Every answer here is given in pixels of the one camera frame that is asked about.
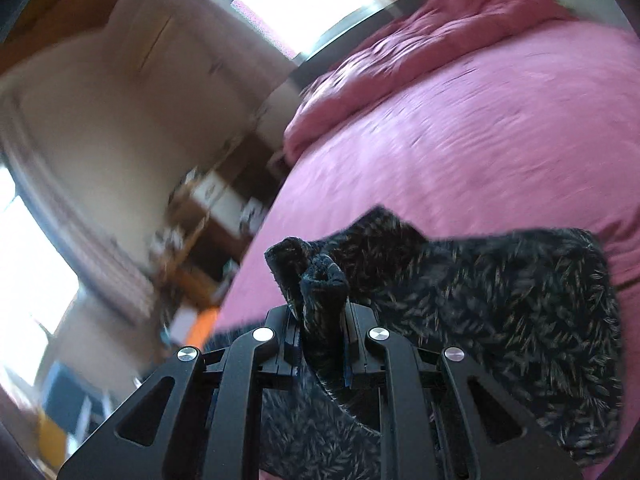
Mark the white drawer cabinet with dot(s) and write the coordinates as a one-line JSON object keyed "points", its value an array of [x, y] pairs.
{"points": [[220, 201]]}

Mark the red quilted duvet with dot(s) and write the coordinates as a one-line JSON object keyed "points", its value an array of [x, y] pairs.
{"points": [[438, 33]]}

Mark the pink bed sheet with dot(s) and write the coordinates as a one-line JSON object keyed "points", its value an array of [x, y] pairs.
{"points": [[538, 131]]}

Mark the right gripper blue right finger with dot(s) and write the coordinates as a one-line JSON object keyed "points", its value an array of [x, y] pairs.
{"points": [[441, 415]]}

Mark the dark bed headboard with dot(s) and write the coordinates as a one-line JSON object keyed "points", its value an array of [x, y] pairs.
{"points": [[347, 41]]}

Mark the wooden desk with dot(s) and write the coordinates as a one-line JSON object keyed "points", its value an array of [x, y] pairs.
{"points": [[191, 252]]}

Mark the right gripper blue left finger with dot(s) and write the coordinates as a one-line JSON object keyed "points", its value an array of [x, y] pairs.
{"points": [[198, 415]]}

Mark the dark leaf-patterned pants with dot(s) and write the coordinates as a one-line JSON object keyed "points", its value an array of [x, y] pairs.
{"points": [[536, 308]]}

